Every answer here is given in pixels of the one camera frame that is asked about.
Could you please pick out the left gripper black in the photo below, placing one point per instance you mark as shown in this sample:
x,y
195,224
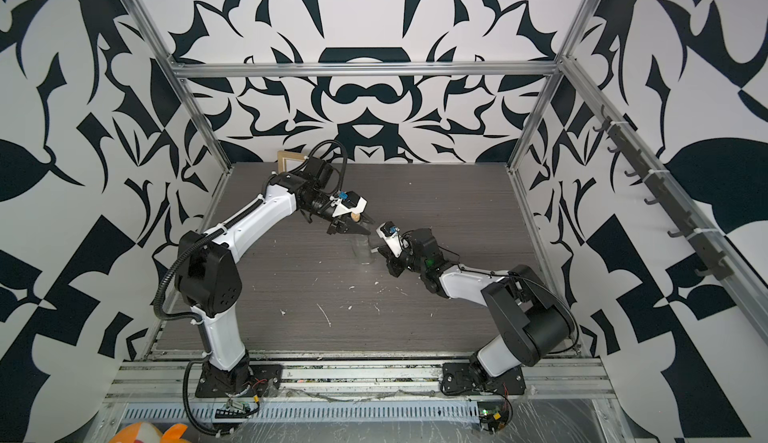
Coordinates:
x,y
339,228

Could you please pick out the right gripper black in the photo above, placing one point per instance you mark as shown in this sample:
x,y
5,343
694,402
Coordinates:
x,y
394,268

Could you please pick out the clear glass bottle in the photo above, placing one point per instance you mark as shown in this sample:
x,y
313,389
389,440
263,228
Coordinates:
x,y
362,249

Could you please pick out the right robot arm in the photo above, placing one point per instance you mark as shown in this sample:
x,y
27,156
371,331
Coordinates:
x,y
530,319

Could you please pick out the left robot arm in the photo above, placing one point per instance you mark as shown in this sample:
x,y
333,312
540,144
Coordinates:
x,y
206,273

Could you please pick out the right circuit board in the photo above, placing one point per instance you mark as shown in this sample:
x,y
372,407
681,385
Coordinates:
x,y
495,419

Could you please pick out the circuit board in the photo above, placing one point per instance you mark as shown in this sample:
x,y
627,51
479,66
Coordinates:
x,y
237,410
495,419

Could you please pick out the left circuit board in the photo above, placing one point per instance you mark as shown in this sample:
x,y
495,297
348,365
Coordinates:
x,y
237,410

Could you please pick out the orange plush toy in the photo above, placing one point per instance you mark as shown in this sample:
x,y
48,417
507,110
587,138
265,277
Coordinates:
x,y
145,432

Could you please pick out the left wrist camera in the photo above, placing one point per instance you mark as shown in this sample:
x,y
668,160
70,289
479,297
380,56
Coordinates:
x,y
348,203

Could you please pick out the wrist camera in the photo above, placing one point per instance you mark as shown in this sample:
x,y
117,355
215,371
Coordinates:
x,y
348,203
390,234

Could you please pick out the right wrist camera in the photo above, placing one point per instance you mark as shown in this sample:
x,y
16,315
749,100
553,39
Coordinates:
x,y
390,234

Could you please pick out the wooden picture frame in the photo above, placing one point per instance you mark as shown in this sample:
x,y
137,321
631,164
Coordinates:
x,y
289,160

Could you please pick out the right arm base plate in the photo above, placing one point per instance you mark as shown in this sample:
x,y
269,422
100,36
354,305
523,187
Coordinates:
x,y
459,379

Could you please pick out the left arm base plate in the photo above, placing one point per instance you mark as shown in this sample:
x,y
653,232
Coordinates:
x,y
260,380

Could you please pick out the white slotted cable duct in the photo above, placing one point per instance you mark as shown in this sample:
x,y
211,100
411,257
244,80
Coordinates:
x,y
313,412

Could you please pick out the aluminium mounting rail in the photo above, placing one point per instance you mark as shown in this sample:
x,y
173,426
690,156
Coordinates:
x,y
361,379

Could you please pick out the black wall hook rack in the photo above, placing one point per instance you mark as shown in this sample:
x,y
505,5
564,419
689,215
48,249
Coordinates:
x,y
667,193

